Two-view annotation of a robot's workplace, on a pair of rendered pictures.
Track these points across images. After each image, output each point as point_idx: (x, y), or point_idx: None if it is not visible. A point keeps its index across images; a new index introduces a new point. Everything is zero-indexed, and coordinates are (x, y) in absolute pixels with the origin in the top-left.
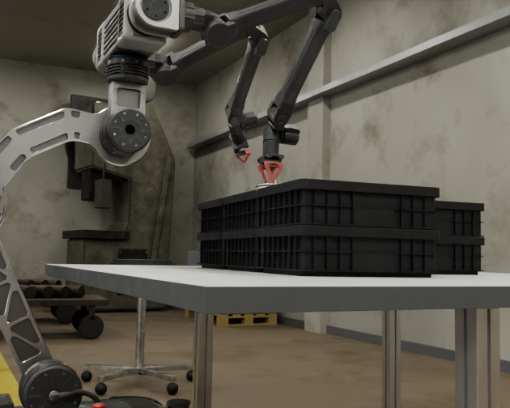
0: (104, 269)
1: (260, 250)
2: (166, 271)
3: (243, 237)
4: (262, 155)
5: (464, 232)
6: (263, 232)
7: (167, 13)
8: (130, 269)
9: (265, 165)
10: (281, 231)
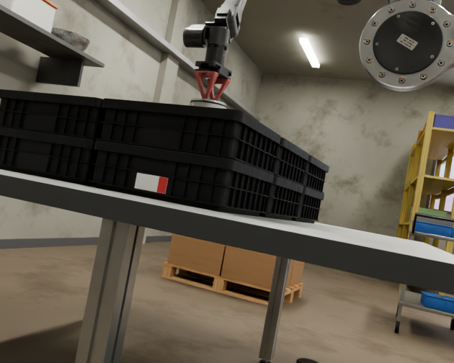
0: (418, 245)
1: (303, 204)
2: (375, 236)
3: (295, 190)
4: (222, 64)
5: None
6: (309, 191)
7: None
8: (386, 240)
9: (226, 83)
10: (318, 195)
